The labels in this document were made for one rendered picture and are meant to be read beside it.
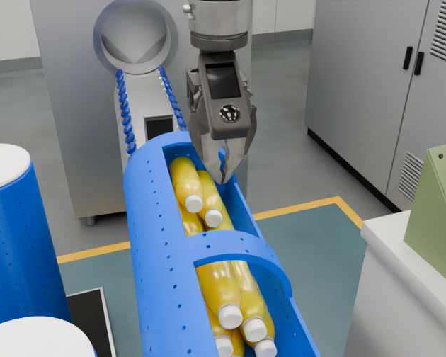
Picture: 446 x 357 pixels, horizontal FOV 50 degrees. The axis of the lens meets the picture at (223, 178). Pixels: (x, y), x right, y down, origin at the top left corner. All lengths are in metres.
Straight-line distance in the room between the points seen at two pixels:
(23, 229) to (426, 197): 1.14
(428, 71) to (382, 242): 1.74
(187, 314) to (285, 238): 2.08
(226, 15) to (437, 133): 2.17
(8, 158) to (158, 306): 0.92
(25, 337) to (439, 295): 0.76
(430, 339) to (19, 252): 1.17
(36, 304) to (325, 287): 1.41
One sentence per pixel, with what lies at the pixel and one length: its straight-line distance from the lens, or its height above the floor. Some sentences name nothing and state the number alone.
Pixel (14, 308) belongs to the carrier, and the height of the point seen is 0.58.
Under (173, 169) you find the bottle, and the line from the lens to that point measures 1.18.
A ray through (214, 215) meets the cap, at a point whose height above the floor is 1.11.
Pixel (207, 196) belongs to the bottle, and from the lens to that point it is 1.14.
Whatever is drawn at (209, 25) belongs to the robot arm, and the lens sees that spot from 0.57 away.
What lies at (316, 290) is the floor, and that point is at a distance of 2.51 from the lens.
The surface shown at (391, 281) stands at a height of 1.07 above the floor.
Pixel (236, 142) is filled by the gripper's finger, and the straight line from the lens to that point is 0.65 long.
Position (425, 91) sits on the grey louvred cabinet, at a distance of 2.69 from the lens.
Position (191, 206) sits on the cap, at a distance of 1.08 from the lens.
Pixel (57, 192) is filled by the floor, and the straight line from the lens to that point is 3.33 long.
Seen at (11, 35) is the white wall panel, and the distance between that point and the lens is 5.45.
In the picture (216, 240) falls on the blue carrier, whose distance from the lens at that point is 0.84.
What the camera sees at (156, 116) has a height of 1.08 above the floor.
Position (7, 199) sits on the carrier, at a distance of 1.51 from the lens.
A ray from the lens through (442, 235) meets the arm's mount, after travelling 0.94.
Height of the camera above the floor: 1.77
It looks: 33 degrees down
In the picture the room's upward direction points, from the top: straight up
